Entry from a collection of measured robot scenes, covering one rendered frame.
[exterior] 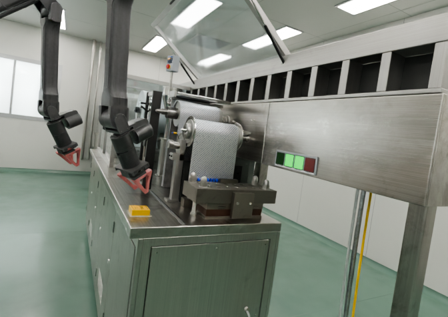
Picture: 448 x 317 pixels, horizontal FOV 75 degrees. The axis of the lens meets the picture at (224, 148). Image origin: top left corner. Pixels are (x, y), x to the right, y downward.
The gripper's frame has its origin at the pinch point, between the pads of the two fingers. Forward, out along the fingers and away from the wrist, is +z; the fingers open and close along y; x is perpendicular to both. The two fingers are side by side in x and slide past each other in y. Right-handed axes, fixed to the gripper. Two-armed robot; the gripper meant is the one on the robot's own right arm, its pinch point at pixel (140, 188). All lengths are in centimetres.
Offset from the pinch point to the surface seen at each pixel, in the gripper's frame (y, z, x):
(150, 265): 1.4, 29.5, 6.4
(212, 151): 13, 13, -47
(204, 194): -1.1, 18.3, -24.0
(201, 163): 14.8, 15.8, -40.4
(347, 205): 25, 204, -263
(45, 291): 131, 104, 29
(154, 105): 52, -8, -50
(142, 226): 3.7, 15.4, 2.7
